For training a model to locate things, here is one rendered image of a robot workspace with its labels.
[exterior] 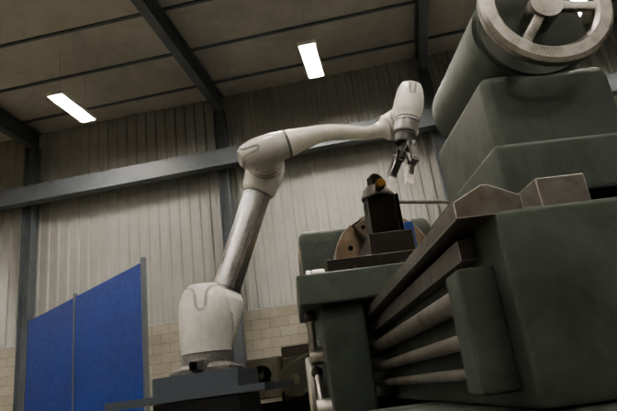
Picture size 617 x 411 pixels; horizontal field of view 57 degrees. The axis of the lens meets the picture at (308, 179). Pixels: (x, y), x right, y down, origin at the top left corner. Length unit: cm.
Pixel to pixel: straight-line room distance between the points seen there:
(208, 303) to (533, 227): 138
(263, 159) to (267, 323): 1039
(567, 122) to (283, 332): 1162
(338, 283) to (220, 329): 74
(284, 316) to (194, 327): 1045
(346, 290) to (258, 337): 1122
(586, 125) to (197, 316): 134
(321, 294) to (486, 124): 55
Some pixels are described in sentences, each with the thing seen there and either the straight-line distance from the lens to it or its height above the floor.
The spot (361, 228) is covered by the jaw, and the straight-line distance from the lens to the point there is 185.
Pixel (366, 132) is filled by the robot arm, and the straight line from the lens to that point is 219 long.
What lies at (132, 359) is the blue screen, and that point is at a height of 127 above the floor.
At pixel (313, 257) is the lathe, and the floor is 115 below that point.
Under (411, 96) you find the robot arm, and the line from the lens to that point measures 210.
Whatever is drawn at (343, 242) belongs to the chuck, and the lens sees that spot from 187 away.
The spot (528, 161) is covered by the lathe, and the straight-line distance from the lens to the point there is 60.
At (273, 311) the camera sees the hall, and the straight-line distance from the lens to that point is 1227.
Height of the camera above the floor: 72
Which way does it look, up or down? 20 degrees up
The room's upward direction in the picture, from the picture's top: 8 degrees counter-clockwise
